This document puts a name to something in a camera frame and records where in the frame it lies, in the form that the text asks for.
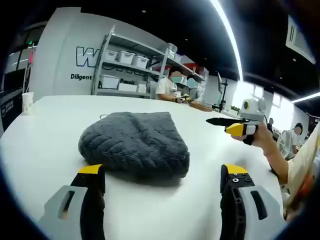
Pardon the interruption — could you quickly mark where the grey knitted beanie hat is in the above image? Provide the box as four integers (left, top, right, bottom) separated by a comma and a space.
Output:
78, 111, 191, 188

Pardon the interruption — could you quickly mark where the white paper cup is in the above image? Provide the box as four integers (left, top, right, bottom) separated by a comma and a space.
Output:
21, 91, 35, 116

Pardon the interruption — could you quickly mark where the long ceiling light strip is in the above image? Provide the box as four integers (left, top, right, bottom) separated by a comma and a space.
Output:
209, 0, 245, 81

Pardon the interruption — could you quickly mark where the ceiling air conditioner vent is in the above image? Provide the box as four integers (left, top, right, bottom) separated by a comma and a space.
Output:
285, 14, 317, 64

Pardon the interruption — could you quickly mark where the brown wooden board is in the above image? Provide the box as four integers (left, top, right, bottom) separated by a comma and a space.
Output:
189, 102, 214, 112

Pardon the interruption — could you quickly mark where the group of white storage boxes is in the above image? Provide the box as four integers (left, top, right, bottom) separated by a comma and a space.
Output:
100, 49, 151, 94

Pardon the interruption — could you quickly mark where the grey metal shelving rack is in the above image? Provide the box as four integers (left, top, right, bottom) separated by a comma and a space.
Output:
90, 24, 209, 101

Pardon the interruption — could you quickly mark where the black cabinet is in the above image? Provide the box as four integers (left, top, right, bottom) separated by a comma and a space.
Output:
0, 87, 25, 135

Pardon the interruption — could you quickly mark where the short ceiling light strip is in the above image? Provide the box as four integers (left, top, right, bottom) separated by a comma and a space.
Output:
290, 91, 320, 104

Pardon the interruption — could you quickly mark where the person's right hand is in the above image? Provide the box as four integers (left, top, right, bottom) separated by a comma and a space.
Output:
243, 121, 276, 152

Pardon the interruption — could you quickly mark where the thin stand with pink tag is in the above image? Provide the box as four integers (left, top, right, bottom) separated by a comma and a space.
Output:
22, 44, 35, 94

